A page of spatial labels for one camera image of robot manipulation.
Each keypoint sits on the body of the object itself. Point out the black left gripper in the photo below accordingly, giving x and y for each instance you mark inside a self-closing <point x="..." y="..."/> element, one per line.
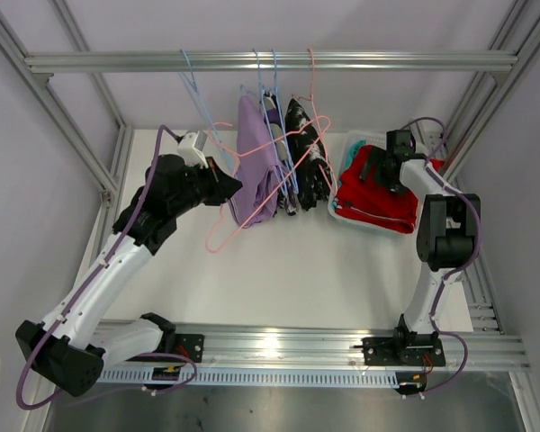
<point x="220" y="184"/>

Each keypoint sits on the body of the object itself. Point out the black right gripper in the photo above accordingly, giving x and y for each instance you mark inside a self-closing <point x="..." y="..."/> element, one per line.
<point x="376" y="157"/>

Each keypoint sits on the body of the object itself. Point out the lilac purple trousers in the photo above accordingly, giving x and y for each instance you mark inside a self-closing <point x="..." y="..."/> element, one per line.
<point x="254" y="146"/>

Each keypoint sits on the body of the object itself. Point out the teal trousers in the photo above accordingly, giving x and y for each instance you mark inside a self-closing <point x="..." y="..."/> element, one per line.
<point x="351" y="153"/>

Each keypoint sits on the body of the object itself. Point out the red trousers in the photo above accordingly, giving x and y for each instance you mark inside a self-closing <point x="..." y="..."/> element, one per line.
<point x="370" y="191"/>

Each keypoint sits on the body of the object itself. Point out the white plastic mesh basket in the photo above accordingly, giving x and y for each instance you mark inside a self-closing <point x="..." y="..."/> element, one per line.
<point x="367" y="205"/>

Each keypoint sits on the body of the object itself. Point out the blue hanger with lilac trousers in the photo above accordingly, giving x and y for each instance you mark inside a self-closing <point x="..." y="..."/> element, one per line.
<point x="270" y="130"/>

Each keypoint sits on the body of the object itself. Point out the pink wire hanger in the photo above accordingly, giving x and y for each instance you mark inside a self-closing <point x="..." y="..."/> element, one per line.
<point x="332" y="182"/>
<point x="261" y="188"/>

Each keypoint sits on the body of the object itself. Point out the light blue wire hanger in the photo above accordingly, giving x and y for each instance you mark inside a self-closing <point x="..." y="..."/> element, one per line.
<point x="192" y="88"/>

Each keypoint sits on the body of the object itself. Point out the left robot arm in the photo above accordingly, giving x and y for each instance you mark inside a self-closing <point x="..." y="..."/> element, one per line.
<point x="62" y="347"/>

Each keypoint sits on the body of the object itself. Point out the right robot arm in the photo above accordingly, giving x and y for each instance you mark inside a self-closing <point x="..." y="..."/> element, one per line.
<point x="448" y="240"/>

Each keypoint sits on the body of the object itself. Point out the blue hanger with patterned trousers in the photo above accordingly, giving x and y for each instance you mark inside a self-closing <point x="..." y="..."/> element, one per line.
<point x="279" y="126"/>

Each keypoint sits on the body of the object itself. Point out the grey purple patterned trousers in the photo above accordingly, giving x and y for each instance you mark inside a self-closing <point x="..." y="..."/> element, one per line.
<point x="274" y="121"/>

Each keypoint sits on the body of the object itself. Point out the black white patterned trousers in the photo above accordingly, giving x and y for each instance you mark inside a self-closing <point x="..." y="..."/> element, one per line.
<point x="311" y="182"/>

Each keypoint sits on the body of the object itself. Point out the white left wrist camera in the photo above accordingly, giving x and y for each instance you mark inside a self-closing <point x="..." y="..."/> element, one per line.
<point x="190" y="148"/>

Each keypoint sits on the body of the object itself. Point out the aluminium frame structure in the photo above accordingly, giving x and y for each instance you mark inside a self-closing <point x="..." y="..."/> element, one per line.
<point x="78" y="81"/>

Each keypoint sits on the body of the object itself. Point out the white slotted cable duct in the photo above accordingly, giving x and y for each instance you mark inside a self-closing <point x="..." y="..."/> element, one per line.
<point x="155" y="375"/>

